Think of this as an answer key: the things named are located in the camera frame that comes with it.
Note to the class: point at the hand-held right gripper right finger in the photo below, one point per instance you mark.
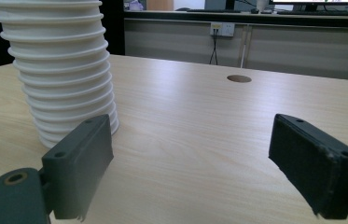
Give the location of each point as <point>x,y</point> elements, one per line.
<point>311,165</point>

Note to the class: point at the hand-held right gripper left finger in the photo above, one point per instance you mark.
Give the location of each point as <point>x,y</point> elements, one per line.
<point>78,168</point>

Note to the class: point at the stack of white paper cups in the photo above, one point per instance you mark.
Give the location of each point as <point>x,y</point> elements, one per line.
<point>59,62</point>

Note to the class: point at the black keyboard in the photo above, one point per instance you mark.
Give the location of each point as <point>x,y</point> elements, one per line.
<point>213,11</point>
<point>314,13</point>

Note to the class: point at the computer monitor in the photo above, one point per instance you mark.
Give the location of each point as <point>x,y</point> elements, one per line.
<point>317,1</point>

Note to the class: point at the black computer mouse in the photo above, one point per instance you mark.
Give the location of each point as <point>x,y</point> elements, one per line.
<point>255,11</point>

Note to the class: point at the dark office counter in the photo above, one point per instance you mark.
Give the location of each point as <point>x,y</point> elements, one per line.
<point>193,15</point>

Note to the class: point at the white wall socket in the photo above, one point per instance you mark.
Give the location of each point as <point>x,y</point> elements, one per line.
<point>222,29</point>

